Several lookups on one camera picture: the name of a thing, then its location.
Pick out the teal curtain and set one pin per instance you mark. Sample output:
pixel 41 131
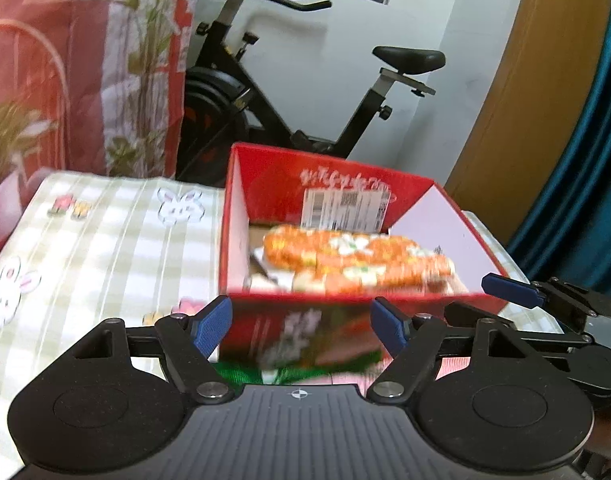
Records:
pixel 585 185

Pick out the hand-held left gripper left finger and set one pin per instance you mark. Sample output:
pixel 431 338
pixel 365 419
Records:
pixel 213 327

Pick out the checked rabbit print tablecloth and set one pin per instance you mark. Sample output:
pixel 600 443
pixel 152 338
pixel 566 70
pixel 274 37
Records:
pixel 110 240

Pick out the red cardboard box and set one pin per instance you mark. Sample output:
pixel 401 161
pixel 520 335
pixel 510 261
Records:
pixel 270 180

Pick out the pink printed backdrop cloth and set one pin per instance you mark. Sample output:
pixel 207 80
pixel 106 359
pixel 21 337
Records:
pixel 60 60

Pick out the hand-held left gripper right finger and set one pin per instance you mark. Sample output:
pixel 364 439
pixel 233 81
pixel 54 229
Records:
pixel 389 327

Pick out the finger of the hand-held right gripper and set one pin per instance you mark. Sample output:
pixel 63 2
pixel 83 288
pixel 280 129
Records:
pixel 510 287
pixel 460 312

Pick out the wooden door panel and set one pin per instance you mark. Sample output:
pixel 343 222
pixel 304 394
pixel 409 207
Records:
pixel 530 85

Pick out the orange patterned cloth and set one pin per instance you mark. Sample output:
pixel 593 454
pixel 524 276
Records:
pixel 345 255

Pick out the black exercise bike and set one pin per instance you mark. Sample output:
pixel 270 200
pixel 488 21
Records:
pixel 220 90

